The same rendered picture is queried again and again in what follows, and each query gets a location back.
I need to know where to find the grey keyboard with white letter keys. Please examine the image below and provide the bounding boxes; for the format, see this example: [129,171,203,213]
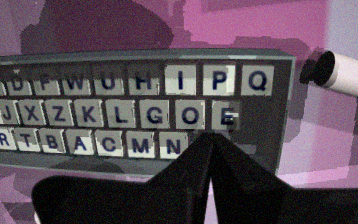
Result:
[0,48,297,178]

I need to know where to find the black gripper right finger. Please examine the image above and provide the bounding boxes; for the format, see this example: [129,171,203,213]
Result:
[211,133,358,224]

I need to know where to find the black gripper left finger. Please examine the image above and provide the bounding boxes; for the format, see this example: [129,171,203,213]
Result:
[31,133,213,224]

